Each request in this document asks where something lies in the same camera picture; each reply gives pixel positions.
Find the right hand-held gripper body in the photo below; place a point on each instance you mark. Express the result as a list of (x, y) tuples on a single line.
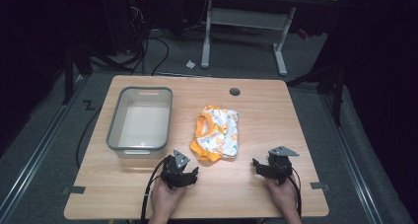
[(279, 166)]

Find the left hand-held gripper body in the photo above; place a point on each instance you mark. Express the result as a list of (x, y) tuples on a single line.
[(173, 175)]

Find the orange and white baby garment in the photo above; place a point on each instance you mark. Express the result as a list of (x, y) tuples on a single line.
[(217, 135)]

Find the white bin with grey rim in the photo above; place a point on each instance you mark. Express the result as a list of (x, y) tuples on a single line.
[(141, 125)]

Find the person's left hand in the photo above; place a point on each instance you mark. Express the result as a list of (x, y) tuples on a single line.
[(164, 199)]

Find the person's right hand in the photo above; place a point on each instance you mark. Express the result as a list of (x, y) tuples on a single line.
[(283, 196)]

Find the black metal stand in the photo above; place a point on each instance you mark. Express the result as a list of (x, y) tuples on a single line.
[(336, 92), (68, 76)]

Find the crumpled white paper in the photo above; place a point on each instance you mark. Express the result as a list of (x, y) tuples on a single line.
[(190, 64)]

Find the small red object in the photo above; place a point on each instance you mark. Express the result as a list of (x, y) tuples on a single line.
[(302, 33)]

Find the white-framed wooden desk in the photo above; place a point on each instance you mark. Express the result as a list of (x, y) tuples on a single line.
[(246, 18)]

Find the grey table edge bracket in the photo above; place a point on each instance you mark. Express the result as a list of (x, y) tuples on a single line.
[(75, 190), (319, 186)]

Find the metal floor rail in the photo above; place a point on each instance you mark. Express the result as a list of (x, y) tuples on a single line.
[(36, 155), (353, 158)]

